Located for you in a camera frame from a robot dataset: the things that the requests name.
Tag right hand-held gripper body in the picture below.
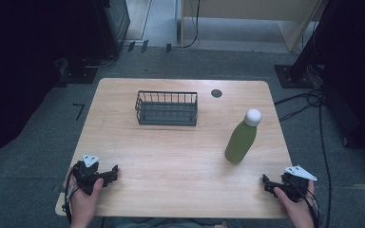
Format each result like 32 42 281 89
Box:
279 165 318 203

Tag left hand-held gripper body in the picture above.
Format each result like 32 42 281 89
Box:
71 154 108 196

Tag green bottle with white cap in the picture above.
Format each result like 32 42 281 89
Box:
224 108 263 164

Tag dark grey wire basket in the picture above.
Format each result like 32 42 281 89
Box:
134 90 199 127

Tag person's right hand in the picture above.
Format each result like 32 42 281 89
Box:
273 180 317 222

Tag person's left hand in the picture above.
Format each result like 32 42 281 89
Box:
64 167 106 222

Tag dark stand with flat base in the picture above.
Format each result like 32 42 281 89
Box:
54 56 99 87

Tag black stand with square base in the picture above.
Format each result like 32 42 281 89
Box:
273 0 340 89

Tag dark curtain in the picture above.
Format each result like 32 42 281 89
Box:
313 0 365 162
0 0 103 172

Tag dark cabinet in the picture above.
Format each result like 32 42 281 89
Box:
93 0 131 59

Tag right hand-held gripper cable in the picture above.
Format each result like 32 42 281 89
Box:
293 180 321 228

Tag hand-held gripper cable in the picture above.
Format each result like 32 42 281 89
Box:
293 180 321 228
62 166 79 224

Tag left hand-held gripper cable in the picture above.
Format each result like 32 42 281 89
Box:
62 166 79 224

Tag tangled black floor cables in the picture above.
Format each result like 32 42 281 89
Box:
274 88 327 124

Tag grey cable by stand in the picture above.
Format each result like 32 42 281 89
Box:
81 55 119 69

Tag black hanging cable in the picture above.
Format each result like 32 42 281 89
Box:
182 0 202 49

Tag light wooden desk frame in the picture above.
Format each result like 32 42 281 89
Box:
180 0 328 53

